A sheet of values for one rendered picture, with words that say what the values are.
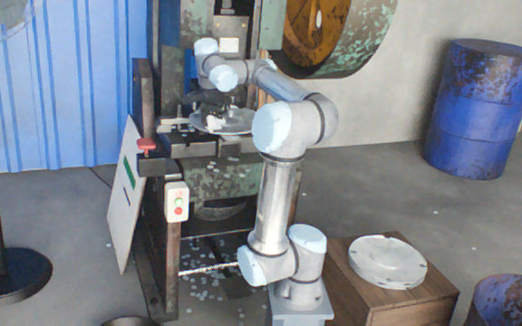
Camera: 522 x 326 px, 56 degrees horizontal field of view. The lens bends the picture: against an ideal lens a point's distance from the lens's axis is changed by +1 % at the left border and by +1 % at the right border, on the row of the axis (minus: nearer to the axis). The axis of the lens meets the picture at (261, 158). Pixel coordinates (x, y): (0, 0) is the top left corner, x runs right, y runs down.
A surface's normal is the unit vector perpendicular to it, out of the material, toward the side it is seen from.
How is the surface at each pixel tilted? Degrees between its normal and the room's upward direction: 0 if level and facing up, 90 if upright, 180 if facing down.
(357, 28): 109
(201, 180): 90
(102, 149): 90
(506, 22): 90
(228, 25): 90
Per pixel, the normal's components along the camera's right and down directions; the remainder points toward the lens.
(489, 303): 0.33, 0.40
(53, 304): 0.10, -0.90
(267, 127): -0.84, 0.02
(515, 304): -0.15, 0.37
